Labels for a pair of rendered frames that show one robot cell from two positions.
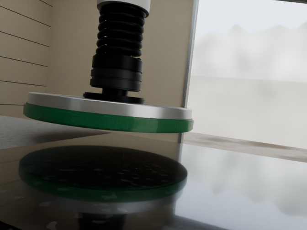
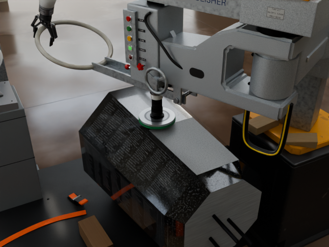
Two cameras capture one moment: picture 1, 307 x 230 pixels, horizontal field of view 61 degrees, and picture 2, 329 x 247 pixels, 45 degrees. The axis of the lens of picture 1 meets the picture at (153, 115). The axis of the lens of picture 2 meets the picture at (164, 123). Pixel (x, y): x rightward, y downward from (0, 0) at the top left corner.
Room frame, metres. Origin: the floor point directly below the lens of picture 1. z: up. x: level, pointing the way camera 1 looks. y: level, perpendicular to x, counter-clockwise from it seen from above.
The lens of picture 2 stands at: (1.86, 1.39, 2.10)
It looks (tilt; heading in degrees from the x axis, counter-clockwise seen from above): 32 degrees down; 220
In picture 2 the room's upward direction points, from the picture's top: straight up
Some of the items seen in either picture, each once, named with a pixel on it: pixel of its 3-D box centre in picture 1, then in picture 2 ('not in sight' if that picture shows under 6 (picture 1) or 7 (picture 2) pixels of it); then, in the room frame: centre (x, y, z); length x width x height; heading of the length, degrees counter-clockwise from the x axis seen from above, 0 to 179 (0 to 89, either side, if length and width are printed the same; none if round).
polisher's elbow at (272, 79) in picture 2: not in sight; (273, 71); (0.32, 0.71, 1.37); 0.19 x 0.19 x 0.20
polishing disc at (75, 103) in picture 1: (113, 105); (156, 116); (0.35, 0.06, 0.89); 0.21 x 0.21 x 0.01
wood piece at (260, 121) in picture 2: not in sight; (262, 123); (-0.11, 0.51, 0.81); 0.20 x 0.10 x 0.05; 165
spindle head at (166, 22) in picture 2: not in sight; (168, 47); (0.35, 0.14, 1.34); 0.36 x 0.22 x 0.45; 93
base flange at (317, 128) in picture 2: not in sight; (297, 123); (-0.32, 0.65, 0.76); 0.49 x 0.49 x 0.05; 67
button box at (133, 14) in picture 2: not in sight; (131, 37); (0.47, -0.01, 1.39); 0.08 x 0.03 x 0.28; 93
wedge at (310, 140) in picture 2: not in sight; (298, 137); (-0.10, 0.74, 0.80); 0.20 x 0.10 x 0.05; 114
